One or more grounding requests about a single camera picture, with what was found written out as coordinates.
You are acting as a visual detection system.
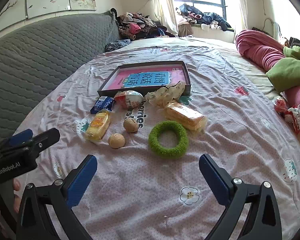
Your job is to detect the pink printed bed sheet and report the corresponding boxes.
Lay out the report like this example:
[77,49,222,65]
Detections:
[14,37,300,240]

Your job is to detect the yellow cake packet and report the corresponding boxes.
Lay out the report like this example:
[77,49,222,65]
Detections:
[84,109,112,142]

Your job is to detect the pink blanket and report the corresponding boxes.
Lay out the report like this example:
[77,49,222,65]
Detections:
[235,29,300,143]

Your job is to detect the red white round snack packet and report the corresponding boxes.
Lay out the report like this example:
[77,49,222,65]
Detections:
[114,90,143,110]

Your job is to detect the pink and blue book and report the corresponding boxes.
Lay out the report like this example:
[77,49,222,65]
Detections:
[104,67,188,90]

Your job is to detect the red white snack bag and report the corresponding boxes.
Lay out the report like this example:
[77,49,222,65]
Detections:
[272,96,290,117]

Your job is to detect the dark blue patterned cloth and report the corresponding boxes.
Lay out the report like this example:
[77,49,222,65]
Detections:
[105,39,132,53]

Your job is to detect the red white candy toy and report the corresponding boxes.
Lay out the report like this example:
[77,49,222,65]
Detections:
[284,104,300,133]

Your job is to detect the green cloth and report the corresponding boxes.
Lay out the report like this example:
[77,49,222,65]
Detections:
[265,45,300,94]

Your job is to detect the clothes heap on windowsill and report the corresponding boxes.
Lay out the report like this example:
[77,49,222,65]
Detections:
[175,3,232,32]

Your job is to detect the green fluffy ring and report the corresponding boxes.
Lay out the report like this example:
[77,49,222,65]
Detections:
[148,121,189,160]

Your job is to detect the person's left hand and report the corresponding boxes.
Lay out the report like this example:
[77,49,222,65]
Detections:
[0,178,22,222]

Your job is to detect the long orange cake packet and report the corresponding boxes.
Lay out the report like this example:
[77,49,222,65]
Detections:
[164,102,207,132]

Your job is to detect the dark cardboard box tray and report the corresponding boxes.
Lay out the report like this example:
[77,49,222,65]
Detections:
[97,60,191,98]

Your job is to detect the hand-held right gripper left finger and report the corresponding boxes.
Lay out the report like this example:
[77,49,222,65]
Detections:
[16,154,98,240]

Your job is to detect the walnut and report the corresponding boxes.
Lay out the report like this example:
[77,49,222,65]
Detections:
[108,133,126,149]
[123,118,138,133]

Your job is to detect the blue snack packet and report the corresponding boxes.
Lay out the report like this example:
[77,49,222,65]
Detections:
[90,96,115,115]

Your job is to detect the cream mesh pouch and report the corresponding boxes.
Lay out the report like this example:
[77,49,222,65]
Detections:
[144,81,186,108]

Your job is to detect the cream curtain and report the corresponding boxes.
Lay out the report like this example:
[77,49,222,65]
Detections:
[151,0,179,37]
[234,0,249,30]

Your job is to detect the brown cloth bundle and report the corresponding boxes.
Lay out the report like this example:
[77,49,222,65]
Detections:
[178,24,194,37]

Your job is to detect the beige bed sheet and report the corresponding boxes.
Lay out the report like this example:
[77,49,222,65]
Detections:
[180,37,283,100]

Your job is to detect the pile of clothes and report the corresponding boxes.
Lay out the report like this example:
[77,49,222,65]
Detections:
[110,8,177,40]

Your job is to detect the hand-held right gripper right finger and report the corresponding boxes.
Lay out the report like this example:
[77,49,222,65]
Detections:
[199,154,282,240]

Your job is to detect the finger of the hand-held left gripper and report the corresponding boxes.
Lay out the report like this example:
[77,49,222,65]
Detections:
[1,127,61,159]
[0,129,33,153]

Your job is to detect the grey quilted headboard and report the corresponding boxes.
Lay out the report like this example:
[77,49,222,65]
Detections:
[0,11,120,145]

